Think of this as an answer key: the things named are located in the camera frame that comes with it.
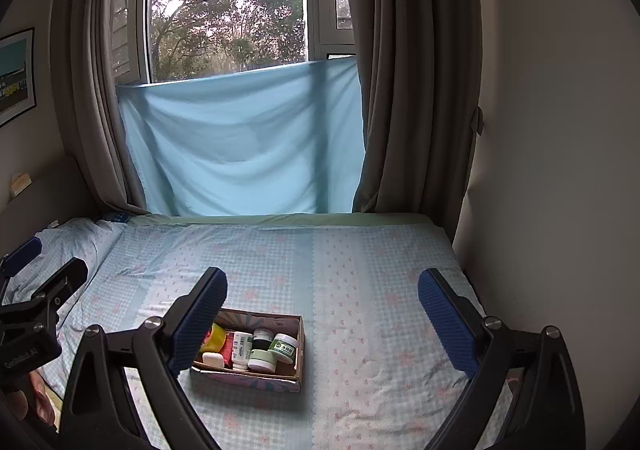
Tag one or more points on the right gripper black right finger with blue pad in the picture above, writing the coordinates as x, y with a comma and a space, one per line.
545, 410

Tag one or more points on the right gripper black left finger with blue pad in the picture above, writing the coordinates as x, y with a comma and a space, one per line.
98, 409

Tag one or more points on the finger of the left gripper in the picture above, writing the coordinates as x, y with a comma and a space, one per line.
15, 262
52, 295

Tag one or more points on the white earbuds case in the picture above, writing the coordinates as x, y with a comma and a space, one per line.
213, 360

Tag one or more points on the yellow tape roll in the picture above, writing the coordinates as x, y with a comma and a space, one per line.
214, 339

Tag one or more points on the white bottle green label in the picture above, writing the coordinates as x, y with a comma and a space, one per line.
242, 344

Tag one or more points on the white jar red lid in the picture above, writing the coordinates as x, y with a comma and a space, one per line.
227, 349

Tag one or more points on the white jar black lid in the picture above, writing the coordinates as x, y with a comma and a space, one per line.
262, 338

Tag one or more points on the person's left hand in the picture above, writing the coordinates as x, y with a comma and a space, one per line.
31, 395

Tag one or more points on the checked pillow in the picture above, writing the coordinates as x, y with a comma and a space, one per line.
90, 241

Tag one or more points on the brown left curtain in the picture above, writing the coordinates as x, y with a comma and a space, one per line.
85, 101

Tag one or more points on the brown curtain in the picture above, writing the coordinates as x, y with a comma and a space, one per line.
419, 65
85, 101

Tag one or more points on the cardboard box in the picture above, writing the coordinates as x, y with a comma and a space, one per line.
287, 378

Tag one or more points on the pale green jar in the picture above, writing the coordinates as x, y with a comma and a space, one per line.
262, 361

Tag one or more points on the checked floral bed sheet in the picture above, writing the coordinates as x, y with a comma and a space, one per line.
375, 374

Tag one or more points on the white green label jar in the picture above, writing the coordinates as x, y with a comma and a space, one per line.
284, 348

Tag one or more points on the light blue hanging cloth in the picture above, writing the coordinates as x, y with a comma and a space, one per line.
278, 140

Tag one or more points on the brown right curtain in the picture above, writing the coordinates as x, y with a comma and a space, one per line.
419, 65

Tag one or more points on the framed wall picture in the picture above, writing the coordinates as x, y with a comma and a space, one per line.
17, 84

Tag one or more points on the window frame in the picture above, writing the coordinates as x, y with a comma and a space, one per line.
170, 40

